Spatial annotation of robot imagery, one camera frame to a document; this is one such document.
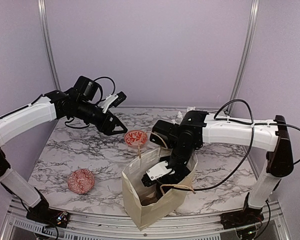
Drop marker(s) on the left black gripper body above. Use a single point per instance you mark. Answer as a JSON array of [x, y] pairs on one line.
[[101, 124]]

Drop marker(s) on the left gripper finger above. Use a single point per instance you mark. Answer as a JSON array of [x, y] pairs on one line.
[[118, 126], [118, 132]]

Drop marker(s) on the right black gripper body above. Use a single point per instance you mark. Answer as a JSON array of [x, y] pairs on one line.
[[176, 179]]

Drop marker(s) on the brown cardboard cup carrier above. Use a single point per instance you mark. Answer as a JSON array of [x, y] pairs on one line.
[[150, 199]]

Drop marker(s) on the beige paper bag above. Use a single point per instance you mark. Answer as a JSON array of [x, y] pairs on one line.
[[133, 189]]

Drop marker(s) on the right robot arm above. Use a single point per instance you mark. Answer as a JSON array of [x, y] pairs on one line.
[[201, 127]]

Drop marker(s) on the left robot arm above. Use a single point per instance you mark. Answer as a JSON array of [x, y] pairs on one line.
[[76, 103]]

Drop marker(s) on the red floral small bowl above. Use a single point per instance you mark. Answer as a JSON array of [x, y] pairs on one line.
[[136, 138]]

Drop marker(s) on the red geometric patterned bowl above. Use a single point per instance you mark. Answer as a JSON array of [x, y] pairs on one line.
[[81, 181]]

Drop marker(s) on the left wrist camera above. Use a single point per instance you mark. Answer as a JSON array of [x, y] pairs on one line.
[[113, 100]]

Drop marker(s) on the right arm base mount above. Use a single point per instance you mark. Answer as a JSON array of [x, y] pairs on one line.
[[243, 217]]

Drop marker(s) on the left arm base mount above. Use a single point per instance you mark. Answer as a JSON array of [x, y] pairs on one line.
[[42, 213]]

